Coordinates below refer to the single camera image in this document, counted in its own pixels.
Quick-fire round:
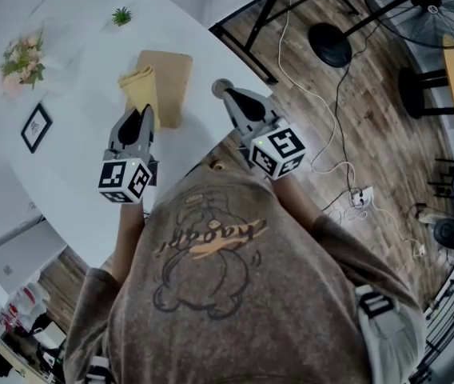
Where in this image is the long white cable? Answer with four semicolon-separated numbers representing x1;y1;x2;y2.
277;0;358;194

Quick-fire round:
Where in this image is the white power strip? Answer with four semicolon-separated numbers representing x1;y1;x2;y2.
348;186;374;210

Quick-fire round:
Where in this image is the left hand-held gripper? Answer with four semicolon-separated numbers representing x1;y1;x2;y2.
98;103;160;206

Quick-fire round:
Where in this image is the pink artificial flower bouquet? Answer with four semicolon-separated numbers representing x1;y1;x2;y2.
0;26;48;99

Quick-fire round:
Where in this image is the black fan cable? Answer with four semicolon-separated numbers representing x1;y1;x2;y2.
334;64;356;194

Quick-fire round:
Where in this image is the white strap black buckle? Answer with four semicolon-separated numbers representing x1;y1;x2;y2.
86;354;112;384
354;284;426;384

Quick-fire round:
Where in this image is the black metal stand frame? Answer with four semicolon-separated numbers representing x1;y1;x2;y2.
209;0;362;86

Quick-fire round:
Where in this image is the black metal rack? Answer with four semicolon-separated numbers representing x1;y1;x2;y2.
410;262;454;384

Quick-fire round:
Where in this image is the yellow cloth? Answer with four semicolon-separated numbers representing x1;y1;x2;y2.
117;65;161;132

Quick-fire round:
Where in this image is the thin black floor cable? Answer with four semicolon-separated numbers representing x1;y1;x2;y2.
322;194;352;211

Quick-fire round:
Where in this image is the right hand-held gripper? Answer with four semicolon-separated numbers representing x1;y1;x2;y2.
222;88;307;181

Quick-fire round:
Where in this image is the large white box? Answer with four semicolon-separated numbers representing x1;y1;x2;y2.
0;220;68;295

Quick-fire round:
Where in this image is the tan notebook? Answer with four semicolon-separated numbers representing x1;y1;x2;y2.
126;50;194;130

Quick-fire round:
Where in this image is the person's right forearm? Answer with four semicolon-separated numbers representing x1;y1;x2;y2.
270;176;322;231

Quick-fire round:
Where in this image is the person's brown printed t-shirt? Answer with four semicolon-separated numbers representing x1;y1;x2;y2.
62;170;428;384

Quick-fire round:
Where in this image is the white adapter cable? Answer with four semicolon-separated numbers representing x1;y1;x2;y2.
370;202;426;258

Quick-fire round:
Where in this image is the coiled white cable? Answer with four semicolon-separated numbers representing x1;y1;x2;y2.
326;208;368;223

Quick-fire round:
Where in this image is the small green potted plant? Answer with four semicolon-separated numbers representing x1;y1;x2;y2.
110;6;133;27

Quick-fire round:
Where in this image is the black picture frame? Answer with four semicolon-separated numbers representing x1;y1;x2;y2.
20;102;54;154

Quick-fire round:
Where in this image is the pile of red white packages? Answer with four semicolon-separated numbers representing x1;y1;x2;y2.
0;262;48;327

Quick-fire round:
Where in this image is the person's left forearm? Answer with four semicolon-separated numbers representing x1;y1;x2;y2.
110;200;148;286

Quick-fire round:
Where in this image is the black standing fan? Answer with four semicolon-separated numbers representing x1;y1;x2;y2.
308;0;454;70

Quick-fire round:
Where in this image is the white vase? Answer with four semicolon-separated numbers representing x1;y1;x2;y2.
38;60;72;95

